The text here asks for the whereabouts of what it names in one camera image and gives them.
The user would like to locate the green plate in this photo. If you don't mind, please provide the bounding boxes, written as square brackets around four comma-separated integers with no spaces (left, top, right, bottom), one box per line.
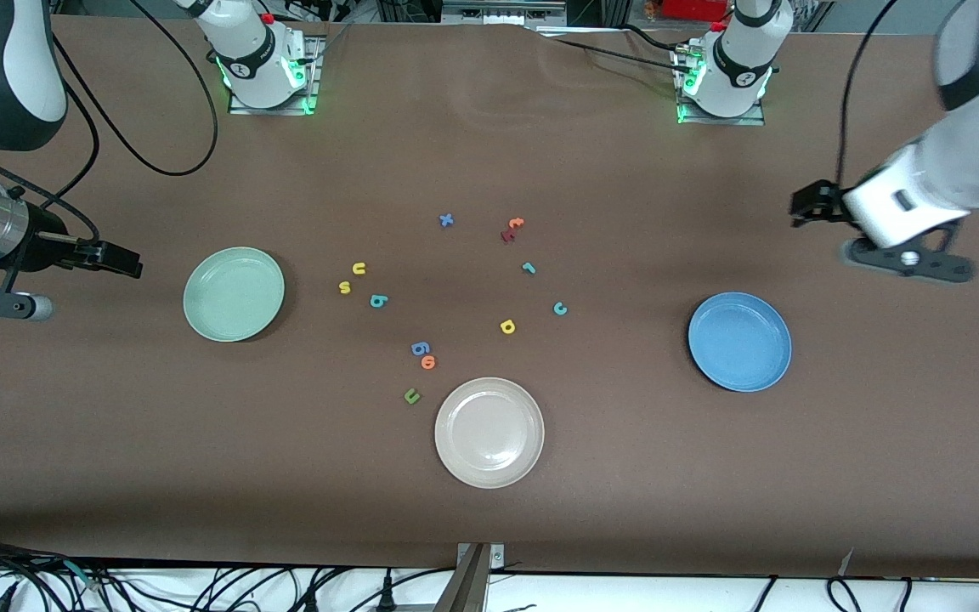
[183,246,286,343]

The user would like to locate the blue plate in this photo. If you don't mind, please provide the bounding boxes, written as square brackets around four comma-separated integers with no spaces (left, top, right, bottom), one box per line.
[688,292,793,393]

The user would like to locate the brown table cover sheet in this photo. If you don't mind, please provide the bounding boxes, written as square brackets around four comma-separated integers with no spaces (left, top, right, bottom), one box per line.
[0,13,979,581]

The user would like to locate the red box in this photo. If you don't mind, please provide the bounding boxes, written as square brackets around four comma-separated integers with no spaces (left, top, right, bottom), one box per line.
[644,0,733,22]

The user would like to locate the beige plate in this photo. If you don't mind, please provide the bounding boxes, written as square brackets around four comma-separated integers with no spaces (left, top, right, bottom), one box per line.
[434,377,546,490]

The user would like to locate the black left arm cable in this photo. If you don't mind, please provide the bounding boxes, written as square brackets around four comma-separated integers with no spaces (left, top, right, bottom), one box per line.
[834,0,903,184]

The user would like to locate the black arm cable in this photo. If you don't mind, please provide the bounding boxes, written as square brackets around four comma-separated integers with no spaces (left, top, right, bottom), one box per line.
[834,0,903,184]
[0,0,219,247]

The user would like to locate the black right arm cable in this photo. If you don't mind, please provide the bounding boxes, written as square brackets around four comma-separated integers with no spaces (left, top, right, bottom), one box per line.
[0,0,219,247]

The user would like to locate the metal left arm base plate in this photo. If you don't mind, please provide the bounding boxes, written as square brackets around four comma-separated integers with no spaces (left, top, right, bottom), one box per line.
[673,38,767,127]

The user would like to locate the black table cable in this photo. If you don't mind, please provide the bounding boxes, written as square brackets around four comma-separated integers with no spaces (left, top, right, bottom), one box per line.
[540,24,694,73]

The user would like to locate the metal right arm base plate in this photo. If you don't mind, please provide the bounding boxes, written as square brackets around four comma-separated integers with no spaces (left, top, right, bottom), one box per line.
[228,34,325,116]

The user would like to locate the aluminium frame rail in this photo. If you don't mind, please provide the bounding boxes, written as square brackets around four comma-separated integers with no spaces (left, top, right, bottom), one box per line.
[441,0,571,26]

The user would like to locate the metal profile bracket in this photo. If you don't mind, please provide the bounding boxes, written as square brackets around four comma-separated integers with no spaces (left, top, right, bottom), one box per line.
[432,542,507,612]

